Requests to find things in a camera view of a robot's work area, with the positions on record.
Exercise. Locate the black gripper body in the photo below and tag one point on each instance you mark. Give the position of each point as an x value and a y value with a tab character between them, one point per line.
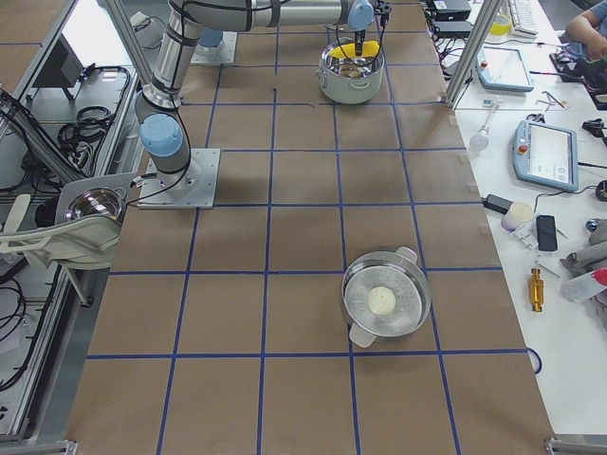
359	40

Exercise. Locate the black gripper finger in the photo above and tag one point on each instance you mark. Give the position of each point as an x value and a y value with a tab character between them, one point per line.
359	38

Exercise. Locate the yellow corn cob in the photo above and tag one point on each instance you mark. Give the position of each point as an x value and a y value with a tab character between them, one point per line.
368	49

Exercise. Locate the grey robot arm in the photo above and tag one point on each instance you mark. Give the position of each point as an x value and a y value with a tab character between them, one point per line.
161	130

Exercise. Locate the pale green cooking pot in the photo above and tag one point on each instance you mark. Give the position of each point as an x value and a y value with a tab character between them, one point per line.
349	81

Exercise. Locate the silver steamer pot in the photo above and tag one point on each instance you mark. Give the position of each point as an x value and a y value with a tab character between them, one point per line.
397	270

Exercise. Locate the yellow tape roll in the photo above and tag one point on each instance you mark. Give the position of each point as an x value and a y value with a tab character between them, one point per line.
500	26

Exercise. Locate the far teach pendant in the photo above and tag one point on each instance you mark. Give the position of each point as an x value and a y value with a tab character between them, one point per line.
503	68

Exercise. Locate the teach pendant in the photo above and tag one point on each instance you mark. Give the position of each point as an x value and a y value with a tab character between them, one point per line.
503	68
546	155

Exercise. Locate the white light bulb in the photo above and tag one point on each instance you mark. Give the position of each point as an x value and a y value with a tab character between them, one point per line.
479	141

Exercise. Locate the near teach pendant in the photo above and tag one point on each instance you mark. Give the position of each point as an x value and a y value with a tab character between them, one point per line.
546	155

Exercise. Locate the black power adapter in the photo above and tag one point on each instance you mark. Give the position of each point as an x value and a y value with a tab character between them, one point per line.
496	203

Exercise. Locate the purple white cup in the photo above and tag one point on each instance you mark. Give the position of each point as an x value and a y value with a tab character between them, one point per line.
517	215

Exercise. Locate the white steamed bun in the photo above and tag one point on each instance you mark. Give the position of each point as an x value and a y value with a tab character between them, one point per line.
381	300

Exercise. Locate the black phone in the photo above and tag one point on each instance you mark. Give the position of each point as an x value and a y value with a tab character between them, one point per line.
546	233

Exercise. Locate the metal bowl on tray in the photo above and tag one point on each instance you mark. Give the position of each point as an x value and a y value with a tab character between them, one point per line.
102	201

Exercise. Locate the gold brass fitting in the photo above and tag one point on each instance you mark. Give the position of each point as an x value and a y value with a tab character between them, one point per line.
535	290

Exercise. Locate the white plastic chair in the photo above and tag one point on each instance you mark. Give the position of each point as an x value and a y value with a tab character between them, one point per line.
86	243

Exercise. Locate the aluminium frame post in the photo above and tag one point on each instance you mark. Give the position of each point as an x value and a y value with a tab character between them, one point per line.
479	32

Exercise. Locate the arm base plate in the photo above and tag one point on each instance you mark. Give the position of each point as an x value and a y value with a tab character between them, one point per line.
215	47
196	189

